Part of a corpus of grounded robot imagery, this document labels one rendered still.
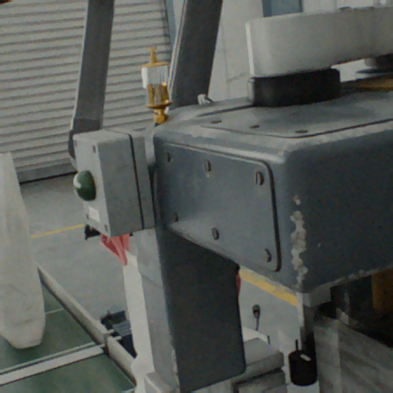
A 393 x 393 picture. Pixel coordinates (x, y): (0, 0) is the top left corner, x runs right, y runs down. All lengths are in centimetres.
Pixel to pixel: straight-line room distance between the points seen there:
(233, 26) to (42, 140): 294
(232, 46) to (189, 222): 874
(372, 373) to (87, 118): 85
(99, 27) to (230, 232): 100
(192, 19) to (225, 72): 827
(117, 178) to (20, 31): 767
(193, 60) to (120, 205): 38
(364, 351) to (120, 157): 30
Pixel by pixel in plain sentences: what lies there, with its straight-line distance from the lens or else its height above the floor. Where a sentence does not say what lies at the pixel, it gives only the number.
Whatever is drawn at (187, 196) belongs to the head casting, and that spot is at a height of 128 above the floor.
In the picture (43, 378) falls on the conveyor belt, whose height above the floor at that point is 38.
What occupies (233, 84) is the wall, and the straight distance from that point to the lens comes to 930.
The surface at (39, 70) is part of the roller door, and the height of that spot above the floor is 126.
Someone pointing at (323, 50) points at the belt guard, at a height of 138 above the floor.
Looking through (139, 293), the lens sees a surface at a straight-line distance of 123.
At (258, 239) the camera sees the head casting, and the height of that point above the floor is 127.
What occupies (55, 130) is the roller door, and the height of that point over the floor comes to 56.
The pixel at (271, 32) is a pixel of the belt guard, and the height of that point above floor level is 140.
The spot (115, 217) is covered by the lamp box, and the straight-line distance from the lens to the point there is 62.
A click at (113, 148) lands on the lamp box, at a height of 132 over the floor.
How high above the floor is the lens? 141
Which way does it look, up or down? 12 degrees down
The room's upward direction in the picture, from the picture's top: 7 degrees counter-clockwise
